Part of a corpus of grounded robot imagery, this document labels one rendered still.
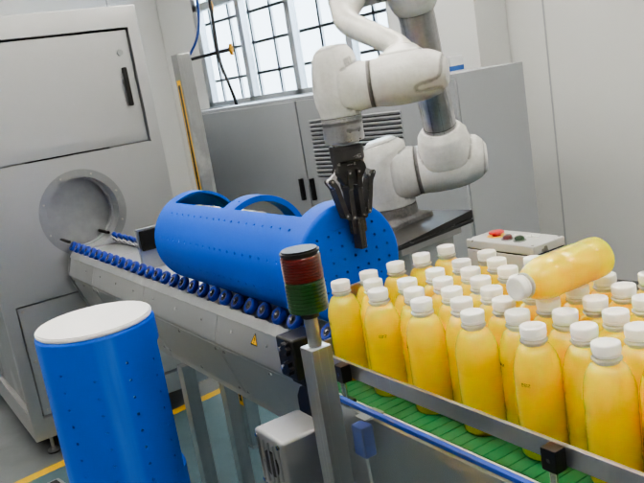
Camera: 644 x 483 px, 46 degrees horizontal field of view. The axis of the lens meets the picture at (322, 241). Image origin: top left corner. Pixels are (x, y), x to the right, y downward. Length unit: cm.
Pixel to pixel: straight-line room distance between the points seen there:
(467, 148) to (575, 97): 223
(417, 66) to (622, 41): 282
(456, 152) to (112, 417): 123
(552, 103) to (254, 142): 172
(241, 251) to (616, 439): 107
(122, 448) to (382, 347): 73
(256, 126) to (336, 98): 279
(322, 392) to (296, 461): 31
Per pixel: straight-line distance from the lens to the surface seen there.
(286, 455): 148
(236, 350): 208
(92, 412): 185
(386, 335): 143
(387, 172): 235
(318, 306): 117
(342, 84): 162
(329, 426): 124
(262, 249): 179
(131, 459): 189
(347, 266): 172
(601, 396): 109
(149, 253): 290
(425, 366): 135
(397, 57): 162
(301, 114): 407
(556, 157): 462
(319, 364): 120
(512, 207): 366
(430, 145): 230
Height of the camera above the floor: 150
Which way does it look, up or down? 12 degrees down
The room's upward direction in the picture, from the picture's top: 9 degrees counter-clockwise
